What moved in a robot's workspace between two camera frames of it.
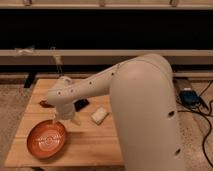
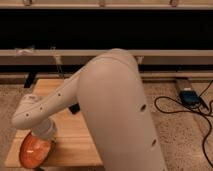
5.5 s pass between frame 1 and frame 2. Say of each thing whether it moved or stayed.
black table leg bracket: stayed
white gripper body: moved
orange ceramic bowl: moved
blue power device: stayed
